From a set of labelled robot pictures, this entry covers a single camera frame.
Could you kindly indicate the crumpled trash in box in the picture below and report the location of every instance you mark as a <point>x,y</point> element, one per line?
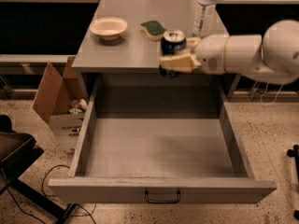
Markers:
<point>78,107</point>

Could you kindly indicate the grey cabinet counter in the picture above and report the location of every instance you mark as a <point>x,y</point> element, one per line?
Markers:
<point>130,63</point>

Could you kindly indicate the grey open drawer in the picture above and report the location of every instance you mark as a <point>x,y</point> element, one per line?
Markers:
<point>129,143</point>

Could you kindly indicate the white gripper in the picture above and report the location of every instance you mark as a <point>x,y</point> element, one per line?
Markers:
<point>210,53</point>

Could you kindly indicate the brown cardboard box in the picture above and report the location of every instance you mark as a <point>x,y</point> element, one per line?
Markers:
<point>54,96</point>

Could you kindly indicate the blue pepsi can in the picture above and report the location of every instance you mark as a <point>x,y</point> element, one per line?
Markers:
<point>172,41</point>

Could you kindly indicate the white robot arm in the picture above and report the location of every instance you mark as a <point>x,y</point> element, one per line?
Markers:
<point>269,58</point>

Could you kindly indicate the black drawer handle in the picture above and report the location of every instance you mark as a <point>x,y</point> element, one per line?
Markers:
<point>162,198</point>

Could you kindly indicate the clear plastic water bottle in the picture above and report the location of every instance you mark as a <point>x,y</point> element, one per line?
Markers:
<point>203,15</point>

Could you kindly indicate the black stand base right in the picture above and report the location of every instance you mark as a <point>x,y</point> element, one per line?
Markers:
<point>294,153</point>

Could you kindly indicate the green yellow sponge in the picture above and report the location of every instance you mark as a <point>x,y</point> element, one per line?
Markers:
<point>153,30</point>

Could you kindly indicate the white bowl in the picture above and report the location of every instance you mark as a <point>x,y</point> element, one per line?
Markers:
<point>108,28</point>

